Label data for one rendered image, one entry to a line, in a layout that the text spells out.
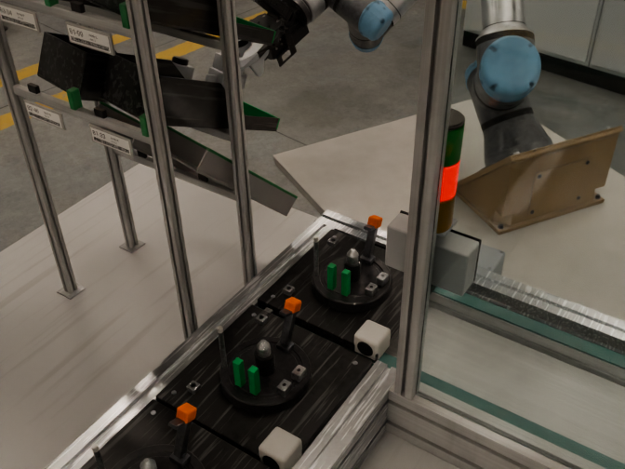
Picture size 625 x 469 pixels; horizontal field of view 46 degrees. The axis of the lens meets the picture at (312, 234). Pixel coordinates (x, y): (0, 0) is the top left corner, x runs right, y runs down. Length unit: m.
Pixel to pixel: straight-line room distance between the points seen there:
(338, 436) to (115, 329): 0.52
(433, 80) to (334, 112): 3.06
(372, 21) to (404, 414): 0.80
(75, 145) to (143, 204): 2.08
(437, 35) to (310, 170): 1.04
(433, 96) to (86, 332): 0.86
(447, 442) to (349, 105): 2.94
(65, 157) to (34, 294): 2.20
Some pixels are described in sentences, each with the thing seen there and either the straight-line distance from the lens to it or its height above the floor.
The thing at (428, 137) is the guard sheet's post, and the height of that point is 1.41.
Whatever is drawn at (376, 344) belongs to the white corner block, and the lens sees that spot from 1.17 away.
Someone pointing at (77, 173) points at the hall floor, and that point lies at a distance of 3.57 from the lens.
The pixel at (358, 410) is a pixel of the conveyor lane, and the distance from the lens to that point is 1.12.
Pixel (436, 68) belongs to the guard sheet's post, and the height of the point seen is 1.50.
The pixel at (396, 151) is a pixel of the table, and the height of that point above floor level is 0.86.
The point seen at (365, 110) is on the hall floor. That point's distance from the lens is 3.89.
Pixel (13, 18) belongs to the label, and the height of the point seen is 1.44.
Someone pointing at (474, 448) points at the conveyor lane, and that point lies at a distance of 1.15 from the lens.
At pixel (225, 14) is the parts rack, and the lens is 1.12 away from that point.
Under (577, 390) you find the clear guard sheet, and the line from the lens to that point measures 1.00.
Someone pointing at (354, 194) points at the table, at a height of 0.86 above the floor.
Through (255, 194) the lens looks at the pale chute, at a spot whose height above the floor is 1.08.
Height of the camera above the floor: 1.83
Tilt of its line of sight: 38 degrees down
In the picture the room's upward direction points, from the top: 1 degrees counter-clockwise
